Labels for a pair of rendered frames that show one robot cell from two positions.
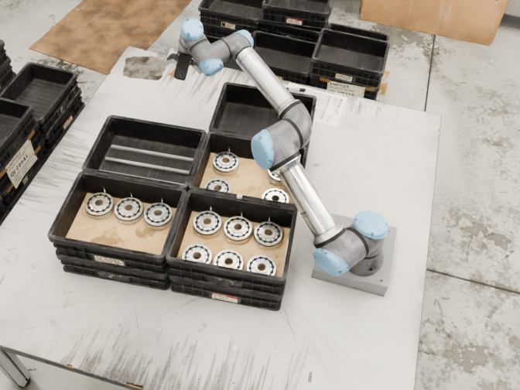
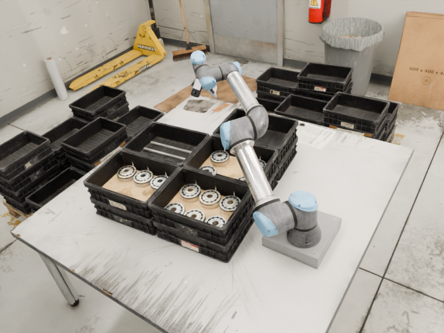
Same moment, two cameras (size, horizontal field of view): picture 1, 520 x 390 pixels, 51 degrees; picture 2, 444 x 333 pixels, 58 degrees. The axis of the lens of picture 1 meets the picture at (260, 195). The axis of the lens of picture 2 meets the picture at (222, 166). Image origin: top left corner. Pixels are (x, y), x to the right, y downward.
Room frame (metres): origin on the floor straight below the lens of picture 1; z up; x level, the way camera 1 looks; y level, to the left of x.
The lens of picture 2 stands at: (-0.13, -0.62, 2.16)
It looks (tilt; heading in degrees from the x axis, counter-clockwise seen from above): 38 degrees down; 26
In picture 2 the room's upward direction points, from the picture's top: 7 degrees counter-clockwise
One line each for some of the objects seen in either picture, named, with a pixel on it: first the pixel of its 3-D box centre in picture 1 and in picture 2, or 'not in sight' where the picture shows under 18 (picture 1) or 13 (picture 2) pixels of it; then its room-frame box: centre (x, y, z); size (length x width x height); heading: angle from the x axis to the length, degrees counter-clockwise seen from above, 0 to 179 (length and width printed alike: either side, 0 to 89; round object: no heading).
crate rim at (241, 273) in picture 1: (234, 234); (201, 197); (1.04, 0.08, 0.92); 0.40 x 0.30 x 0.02; 84
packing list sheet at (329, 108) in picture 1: (310, 103); (305, 133); (1.97, -0.20, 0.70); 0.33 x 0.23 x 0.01; 78
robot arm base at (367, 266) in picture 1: (364, 251); (303, 227); (1.08, -0.39, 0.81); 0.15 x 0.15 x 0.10
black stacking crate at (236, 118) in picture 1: (263, 123); (256, 136); (1.63, 0.01, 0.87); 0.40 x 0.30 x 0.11; 84
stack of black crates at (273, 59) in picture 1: (278, 74); (304, 125); (2.64, -0.05, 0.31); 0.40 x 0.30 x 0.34; 78
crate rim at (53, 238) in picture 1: (119, 213); (132, 176); (1.08, 0.47, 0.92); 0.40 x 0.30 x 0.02; 84
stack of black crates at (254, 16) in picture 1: (234, 24); (282, 93); (3.11, 0.26, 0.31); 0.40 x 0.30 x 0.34; 78
